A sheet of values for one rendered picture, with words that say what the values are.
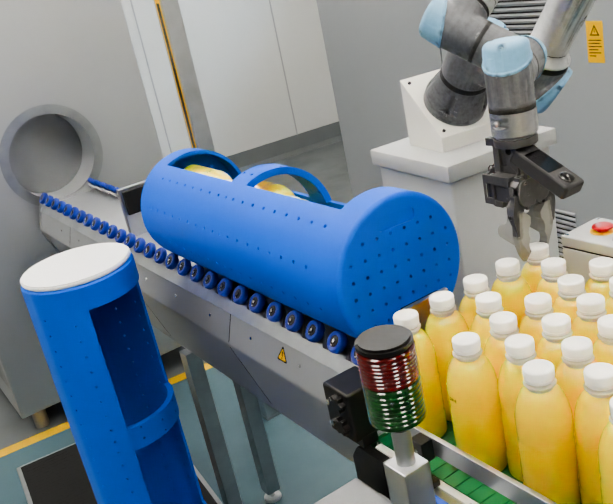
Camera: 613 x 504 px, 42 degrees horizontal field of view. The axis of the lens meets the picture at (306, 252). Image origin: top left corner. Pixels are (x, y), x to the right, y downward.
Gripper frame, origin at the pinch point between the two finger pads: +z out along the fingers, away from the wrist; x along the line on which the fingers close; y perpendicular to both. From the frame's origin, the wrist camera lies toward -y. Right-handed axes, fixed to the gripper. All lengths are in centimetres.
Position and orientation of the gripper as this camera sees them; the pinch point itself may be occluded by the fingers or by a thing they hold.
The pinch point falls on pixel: (536, 250)
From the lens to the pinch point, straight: 141.1
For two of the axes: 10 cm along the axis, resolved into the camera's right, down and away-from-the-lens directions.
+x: -8.1, 3.5, -4.6
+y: -5.5, -2.0, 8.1
